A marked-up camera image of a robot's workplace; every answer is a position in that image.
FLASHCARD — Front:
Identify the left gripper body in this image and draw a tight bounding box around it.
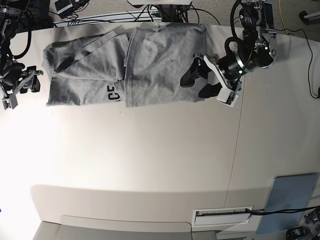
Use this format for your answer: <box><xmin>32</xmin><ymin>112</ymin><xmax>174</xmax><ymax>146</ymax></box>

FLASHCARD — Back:
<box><xmin>197</xmin><ymin>53</ymin><xmax>243</xmax><ymax>92</ymax></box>

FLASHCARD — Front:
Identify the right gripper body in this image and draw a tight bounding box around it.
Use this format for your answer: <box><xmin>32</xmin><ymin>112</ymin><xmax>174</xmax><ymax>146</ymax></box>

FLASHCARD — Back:
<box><xmin>0</xmin><ymin>62</ymin><xmax>44</xmax><ymax>98</ymax></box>

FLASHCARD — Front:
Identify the grey T-shirt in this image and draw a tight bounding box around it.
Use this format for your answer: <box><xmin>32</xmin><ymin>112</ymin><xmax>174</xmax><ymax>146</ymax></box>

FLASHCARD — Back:
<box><xmin>42</xmin><ymin>23</ymin><xmax>206</xmax><ymax>108</ymax></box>

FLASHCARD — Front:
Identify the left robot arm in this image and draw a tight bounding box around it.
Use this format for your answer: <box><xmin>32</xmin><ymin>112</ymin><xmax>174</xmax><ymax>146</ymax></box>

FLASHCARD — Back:
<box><xmin>180</xmin><ymin>0</ymin><xmax>278</xmax><ymax>105</ymax></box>

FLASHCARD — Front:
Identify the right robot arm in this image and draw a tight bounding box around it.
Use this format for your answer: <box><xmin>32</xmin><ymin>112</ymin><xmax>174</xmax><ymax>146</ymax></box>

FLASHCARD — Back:
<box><xmin>0</xmin><ymin>0</ymin><xmax>44</xmax><ymax>102</ymax></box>

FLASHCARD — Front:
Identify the blue-grey mat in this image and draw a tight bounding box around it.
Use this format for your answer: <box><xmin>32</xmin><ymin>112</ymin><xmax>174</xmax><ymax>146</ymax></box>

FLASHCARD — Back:
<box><xmin>256</xmin><ymin>172</ymin><xmax>319</xmax><ymax>235</ymax></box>

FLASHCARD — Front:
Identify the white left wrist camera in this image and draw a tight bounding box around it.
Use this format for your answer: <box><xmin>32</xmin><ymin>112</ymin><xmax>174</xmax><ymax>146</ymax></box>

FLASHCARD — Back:
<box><xmin>216</xmin><ymin>87</ymin><xmax>239</xmax><ymax>108</ymax></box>

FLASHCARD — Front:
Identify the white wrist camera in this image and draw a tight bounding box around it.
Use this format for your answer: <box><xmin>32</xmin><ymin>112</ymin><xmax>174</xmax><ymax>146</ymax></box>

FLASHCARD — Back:
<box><xmin>2</xmin><ymin>95</ymin><xmax>18</xmax><ymax>110</ymax></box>
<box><xmin>216</xmin><ymin>87</ymin><xmax>239</xmax><ymax>108</ymax></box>

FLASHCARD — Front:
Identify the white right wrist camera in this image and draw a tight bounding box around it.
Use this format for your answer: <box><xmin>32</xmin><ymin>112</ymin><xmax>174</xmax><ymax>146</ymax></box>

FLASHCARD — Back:
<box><xmin>2</xmin><ymin>95</ymin><xmax>18</xmax><ymax>110</ymax></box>

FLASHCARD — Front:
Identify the black stand with cables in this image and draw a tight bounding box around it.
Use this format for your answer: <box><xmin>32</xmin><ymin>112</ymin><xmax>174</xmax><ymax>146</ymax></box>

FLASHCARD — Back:
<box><xmin>129</xmin><ymin>3</ymin><xmax>221</xmax><ymax>26</ymax></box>

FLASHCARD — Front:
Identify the yellow cable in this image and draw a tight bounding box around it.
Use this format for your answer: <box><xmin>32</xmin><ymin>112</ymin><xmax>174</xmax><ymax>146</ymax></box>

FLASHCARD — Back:
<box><xmin>278</xmin><ymin>0</ymin><xmax>288</xmax><ymax>30</ymax></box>

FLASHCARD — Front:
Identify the black cable at right edge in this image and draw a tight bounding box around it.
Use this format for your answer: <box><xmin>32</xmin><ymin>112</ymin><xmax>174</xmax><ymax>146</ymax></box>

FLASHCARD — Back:
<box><xmin>284</xmin><ymin>27</ymin><xmax>320</xmax><ymax>100</ymax></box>

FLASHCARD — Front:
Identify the black cable over table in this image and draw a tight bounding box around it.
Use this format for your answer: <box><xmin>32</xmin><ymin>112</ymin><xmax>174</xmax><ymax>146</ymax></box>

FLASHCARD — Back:
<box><xmin>246</xmin><ymin>206</ymin><xmax>320</xmax><ymax>216</ymax></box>

